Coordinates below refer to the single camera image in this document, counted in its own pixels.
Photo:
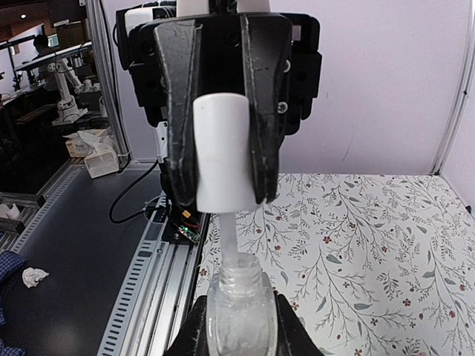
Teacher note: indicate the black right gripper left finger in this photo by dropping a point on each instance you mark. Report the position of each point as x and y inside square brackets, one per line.
[191, 339]

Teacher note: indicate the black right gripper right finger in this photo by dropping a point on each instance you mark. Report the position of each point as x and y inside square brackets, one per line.
[293, 339]

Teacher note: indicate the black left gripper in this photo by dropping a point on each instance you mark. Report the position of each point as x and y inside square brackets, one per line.
[266, 46]

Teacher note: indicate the clear nail polish bottle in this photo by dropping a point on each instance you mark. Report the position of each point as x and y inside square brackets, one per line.
[241, 312]

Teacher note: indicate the blue checkered sleeve forearm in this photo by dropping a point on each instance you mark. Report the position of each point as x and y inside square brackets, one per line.
[12, 266]

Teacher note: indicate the floral patterned table mat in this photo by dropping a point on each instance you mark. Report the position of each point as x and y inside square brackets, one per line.
[371, 264]

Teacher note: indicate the white tissue box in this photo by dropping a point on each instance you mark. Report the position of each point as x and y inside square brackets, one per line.
[84, 143]

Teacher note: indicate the crumpled white tissue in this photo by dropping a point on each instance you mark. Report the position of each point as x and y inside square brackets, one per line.
[31, 277]

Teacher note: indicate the front aluminium rail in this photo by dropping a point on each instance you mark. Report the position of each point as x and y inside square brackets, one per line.
[157, 291]

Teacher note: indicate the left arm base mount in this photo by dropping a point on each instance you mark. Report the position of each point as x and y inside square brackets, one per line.
[182, 227]

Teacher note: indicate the left aluminium frame post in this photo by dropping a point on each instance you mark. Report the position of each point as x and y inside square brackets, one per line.
[106, 71]

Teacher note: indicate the aluminium frame post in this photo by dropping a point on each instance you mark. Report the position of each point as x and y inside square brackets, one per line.
[459, 100]
[106, 71]

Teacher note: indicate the right aluminium frame post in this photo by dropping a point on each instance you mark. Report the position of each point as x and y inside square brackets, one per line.
[459, 100]

